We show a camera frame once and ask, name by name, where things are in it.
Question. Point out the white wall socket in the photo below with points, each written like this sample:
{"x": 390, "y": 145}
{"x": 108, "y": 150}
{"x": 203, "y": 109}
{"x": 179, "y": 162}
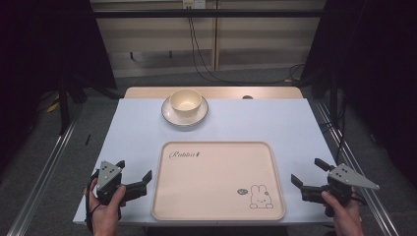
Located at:
{"x": 194, "y": 3}

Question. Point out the white plate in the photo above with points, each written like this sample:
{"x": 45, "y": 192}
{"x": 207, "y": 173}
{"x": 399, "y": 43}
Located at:
{"x": 170, "y": 115}

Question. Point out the person's left hand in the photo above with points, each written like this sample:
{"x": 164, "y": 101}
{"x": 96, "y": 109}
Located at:
{"x": 106, "y": 214}

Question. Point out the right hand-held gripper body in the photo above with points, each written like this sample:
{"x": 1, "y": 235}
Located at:
{"x": 344, "y": 178}

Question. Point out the black curtain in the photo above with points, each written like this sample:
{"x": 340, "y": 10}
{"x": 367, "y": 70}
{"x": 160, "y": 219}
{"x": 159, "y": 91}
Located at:
{"x": 42, "y": 49}
{"x": 377, "y": 65}

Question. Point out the black stand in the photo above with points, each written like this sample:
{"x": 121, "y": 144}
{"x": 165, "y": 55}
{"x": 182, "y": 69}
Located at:
{"x": 64, "y": 105}
{"x": 333, "y": 98}

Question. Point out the yellow floor object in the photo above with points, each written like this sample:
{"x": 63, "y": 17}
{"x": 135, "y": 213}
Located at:
{"x": 54, "y": 105}

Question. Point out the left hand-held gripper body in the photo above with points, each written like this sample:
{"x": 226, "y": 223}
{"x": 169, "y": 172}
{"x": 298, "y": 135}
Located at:
{"x": 106, "y": 175}

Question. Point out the cream bowl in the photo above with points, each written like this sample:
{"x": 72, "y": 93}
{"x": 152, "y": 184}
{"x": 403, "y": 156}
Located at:
{"x": 186, "y": 102}

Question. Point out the person's right hand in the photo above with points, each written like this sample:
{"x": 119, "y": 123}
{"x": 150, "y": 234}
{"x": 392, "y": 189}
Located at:
{"x": 341, "y": 216}

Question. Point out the pale blue table mat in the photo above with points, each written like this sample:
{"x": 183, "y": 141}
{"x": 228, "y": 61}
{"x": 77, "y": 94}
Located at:
{"x": 262, "y": 124}

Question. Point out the beige tray with rabbit print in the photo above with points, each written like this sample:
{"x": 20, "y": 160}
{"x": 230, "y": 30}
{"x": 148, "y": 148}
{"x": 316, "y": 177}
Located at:
{"x": 213, "y": 183}

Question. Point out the black horizontal bar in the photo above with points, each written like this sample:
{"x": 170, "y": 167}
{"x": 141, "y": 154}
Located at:
{"x": 229, "y": 13}

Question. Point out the metal floor rail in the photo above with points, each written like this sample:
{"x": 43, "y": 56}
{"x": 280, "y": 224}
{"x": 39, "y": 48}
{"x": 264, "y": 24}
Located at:
{"x": 357, "y": 164}
{"x": 42, "y": 173}

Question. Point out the small black stick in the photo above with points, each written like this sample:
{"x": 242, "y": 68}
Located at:
{"x": 87, "y": 139}

